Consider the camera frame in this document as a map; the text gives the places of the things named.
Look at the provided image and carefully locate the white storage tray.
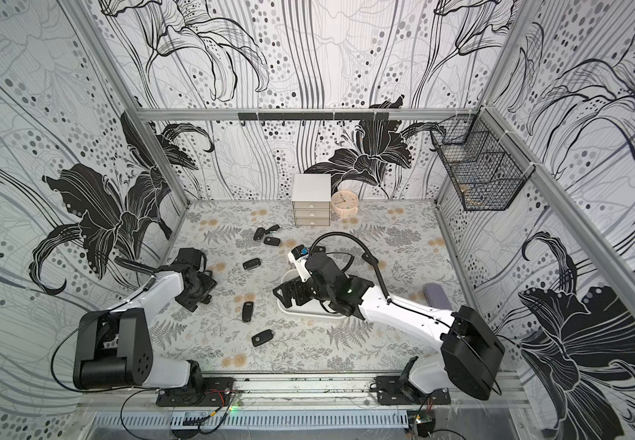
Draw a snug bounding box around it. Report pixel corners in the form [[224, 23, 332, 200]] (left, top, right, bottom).
[[273, 269, 346, 321]]

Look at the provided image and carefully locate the black key with buttons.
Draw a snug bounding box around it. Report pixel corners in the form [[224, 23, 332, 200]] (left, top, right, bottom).
[[242, 258, 262, 271]]

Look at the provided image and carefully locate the black key front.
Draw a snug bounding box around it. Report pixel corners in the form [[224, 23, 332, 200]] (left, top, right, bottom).
[[251, 329, 274, 348]]

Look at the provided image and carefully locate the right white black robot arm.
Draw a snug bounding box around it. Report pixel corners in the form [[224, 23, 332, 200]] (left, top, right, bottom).
[[273, 252, 506, 405]]

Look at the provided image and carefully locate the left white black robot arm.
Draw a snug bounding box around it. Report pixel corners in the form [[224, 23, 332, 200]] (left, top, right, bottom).
[[73, 271, 216, 395]]

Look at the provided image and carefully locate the black VW key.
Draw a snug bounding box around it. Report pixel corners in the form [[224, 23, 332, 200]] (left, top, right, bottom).
[[263, 236, 282, 247]]

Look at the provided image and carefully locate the black flip key upper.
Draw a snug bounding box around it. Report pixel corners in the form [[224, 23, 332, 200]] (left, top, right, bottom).
[[253, 227, 266, 241]]

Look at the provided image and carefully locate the pink round alarm clock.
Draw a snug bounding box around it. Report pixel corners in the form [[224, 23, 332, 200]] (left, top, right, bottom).
[[330, 190, 360, 218]]

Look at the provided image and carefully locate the white mini drawer cabinet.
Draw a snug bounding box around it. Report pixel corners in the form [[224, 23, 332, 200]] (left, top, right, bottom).
[[292, 173, 332, 227]]

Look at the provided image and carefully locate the purple glasses case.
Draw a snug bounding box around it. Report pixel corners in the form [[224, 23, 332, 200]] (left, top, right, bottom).
[[423, 283, 453, 310]]

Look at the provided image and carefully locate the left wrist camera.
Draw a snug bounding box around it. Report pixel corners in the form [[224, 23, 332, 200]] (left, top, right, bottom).
[[174, 247, 207, 271]]

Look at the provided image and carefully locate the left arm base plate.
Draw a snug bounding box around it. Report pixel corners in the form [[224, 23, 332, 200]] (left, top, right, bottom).
[[156, 376, 235, 408]]

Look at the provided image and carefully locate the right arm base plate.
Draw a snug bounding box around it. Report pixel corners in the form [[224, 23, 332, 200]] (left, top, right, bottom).
[[370, 375, 451, 406]]

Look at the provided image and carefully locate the white cable duct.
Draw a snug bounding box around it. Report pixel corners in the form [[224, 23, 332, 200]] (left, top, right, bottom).
[[93, 410, 409, 431]]

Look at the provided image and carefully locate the black wire wall basket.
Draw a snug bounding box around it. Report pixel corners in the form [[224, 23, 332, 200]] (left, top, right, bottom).
[[429, 108, 528, 212]]

